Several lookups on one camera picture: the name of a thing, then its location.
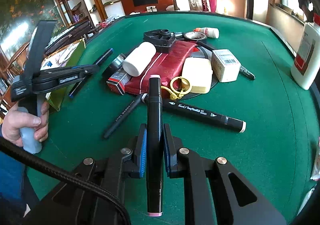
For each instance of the black electrical tape roll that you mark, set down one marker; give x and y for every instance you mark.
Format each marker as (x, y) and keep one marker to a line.
(113, 66)

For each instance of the white plastic bottle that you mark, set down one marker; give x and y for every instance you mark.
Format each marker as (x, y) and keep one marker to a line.
(139, 59)

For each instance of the thin black pen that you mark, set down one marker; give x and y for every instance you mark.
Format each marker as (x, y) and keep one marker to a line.
(123, 115)

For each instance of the black marker pink cap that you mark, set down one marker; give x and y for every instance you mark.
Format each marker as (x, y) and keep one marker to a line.
(154, 149)

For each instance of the dark blue pen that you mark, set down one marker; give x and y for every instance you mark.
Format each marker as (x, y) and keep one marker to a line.
(77, 87)

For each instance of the gold-edged cardboard tray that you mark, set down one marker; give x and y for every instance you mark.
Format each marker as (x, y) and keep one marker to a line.
(69, 55)

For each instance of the small white carton box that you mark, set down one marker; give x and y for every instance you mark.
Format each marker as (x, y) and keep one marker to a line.
(225, 65)

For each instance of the red white long box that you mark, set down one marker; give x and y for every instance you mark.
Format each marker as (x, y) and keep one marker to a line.
(118, 80)

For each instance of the person in dark jacket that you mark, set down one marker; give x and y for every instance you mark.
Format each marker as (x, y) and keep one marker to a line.
(304, 5)

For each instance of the flower landscape painting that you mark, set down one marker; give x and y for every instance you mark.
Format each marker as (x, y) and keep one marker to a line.
(19, 19)

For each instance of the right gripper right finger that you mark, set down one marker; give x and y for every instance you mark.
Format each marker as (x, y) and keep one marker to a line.
(172, 144)

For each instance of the red fabric pouch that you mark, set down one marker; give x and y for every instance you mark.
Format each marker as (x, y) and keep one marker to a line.
(167, 66)

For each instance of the black plastic tape dispenser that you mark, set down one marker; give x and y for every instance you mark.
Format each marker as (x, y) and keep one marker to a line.
(162, 39)

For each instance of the operator left hand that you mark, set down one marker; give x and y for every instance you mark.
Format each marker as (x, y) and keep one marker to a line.
(15, 120)

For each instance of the large white red-capped bottle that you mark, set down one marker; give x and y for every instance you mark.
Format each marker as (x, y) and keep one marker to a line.
(306, 63)

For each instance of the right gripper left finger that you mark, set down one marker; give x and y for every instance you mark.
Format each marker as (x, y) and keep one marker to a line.
(139, 153)

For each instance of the small orange-tipped glue bottle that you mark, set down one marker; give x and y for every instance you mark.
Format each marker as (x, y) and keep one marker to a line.
(209, 32)

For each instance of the black marker purple cap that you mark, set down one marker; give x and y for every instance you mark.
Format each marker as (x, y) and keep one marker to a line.
(203, 115)

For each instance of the cream soap case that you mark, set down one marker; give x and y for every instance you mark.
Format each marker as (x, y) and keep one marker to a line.
(198, 72)

